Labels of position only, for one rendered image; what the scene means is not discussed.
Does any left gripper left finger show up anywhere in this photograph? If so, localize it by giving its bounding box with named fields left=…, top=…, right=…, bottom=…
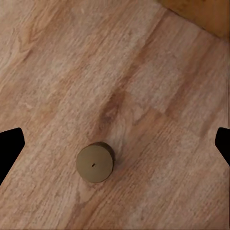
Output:
left=0, top=127, right=25, bottom=185

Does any pillar candle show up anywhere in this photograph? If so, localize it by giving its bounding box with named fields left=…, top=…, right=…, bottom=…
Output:
left=76, top=142, right=115, bottom=184

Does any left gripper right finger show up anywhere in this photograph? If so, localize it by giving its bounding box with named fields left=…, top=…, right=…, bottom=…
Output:
left=215, top=127, right=230, bottom=166

